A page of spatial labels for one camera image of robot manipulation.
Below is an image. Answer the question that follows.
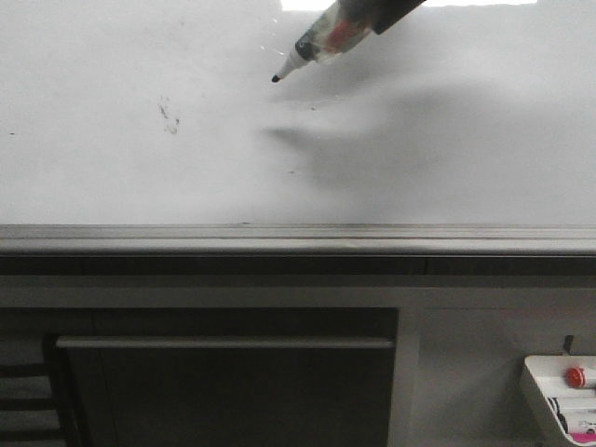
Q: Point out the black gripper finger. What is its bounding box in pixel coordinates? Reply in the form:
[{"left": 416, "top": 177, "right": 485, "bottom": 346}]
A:
[{"left": 372, "top": 0, "right": 424, "bottom": 35}]

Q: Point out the white whiteboard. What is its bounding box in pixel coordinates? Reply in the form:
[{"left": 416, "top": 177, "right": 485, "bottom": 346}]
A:
[{"left": 1, "top": 1, "right": 595, "bottom": 224}]

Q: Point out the dark cabinet panel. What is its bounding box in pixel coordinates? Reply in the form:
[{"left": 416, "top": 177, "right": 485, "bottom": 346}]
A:
[{"left": 57, "top": 308, "right": 398, "bottom": 446}]

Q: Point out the black capped marker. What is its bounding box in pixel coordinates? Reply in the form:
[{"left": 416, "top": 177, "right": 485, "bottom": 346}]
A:
[{"left": 548, "top": 397, "right": 595, "bottom": 434}]

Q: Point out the white marker holder box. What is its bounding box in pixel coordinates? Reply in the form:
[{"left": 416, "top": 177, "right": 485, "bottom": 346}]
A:
[{"left": 520, "top": 355, "right": 595, "bottom": 446}]

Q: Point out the grey aluminium marker tray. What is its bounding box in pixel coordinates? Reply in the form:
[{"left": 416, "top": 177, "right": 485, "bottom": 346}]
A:
[{"left": 1, "top": 223, "right": 595, "bottom": 257}]

